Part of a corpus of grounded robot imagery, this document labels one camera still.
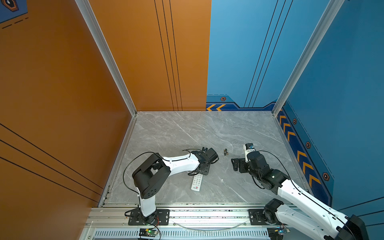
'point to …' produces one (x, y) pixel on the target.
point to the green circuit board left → (146, 232)
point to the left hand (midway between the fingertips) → (203, 168)
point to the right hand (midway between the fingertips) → (238, 159)
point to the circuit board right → (277, 233)
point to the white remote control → (197, 181)
